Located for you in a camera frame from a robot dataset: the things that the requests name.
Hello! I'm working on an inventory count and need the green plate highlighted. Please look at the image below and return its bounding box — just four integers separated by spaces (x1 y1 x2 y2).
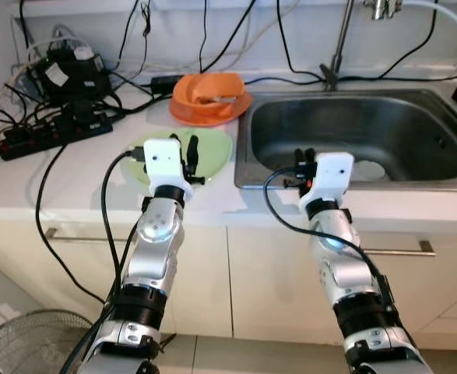
125 127 234 188

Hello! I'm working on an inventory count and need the white bowl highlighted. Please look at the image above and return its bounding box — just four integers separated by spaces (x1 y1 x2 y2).
351 158 390 182

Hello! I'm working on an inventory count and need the wooden chopstick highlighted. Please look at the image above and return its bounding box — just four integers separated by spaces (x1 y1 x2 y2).
199 93 242 107

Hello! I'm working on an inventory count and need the orange bowl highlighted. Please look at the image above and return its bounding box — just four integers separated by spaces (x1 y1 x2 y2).
171 72 246 118

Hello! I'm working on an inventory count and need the small black power adapter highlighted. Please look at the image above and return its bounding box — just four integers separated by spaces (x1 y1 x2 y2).
150 75 185 96

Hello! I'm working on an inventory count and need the stainless steel sink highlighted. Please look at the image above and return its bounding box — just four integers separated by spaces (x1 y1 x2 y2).
234 87 457 192

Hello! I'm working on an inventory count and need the white cabinet door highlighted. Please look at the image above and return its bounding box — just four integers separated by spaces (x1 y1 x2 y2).
0 218 233 340
227 226 457 351

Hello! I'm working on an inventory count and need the steel faucet with blue lever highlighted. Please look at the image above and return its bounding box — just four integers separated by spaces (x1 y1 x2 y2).
322 0 404 90

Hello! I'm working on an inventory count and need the black power strip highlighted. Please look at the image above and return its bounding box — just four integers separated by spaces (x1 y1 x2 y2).
0 109 114 162

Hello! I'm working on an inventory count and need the grey floor fan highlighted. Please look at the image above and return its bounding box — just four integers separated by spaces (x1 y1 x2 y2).
0 309 97 374

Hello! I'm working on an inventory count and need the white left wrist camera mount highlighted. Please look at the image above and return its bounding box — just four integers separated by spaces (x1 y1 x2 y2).
141 136 194 199

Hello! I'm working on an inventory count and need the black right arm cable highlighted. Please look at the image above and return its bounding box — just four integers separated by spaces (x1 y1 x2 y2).
263 165 392 312

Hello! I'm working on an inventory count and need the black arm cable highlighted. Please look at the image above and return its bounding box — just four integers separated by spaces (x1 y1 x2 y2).
61 148 147 374
263 165 392 312

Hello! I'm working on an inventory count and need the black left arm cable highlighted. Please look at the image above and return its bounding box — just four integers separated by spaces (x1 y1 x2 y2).
61 148 147 374

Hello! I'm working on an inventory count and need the black wall cable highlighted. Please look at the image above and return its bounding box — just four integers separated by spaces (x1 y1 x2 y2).
199 0 209 75
341 0 441 83
275 0 326 83
201 0 258 72

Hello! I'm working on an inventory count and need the steel cabinet door handle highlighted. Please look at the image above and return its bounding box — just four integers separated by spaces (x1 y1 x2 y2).
358 240 437 258
45 228 132 244

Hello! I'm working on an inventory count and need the black cable with tie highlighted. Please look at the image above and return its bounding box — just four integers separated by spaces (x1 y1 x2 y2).
119 0 153 75

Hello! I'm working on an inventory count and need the black power cord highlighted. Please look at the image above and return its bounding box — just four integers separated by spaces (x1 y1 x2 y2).
35 144 108 306

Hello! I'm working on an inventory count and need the white cable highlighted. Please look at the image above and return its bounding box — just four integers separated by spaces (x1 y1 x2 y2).
14 35 97 71

